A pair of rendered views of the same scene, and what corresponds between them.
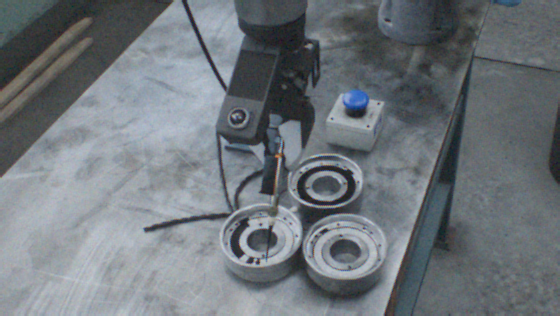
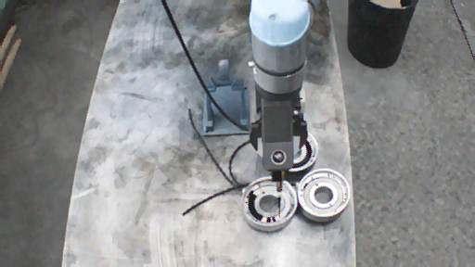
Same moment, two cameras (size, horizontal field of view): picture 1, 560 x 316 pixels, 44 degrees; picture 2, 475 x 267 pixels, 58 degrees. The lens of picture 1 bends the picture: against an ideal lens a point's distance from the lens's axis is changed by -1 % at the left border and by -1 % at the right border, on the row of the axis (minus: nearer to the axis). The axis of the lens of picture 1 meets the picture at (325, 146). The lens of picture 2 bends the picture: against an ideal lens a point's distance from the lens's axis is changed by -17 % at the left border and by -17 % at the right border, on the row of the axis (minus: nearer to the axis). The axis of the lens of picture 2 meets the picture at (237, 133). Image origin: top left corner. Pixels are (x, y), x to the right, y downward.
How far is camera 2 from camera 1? 36 cm
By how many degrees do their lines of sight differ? 17
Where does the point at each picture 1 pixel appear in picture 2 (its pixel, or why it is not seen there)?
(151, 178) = (165, 174)
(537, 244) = (358, 105)
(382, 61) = not seen: hidden behind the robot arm
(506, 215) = not seen: hidden behind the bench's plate
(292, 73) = (296, 110)
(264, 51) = (280, 105)
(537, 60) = not seen: outside the picture
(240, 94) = (274, 140)
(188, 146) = (177, 142)
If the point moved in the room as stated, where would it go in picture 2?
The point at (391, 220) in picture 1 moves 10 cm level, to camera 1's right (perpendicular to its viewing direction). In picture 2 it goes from (336, 160) to (376, 146)
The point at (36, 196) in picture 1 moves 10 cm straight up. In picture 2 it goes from (99, 207) to (85, 184)
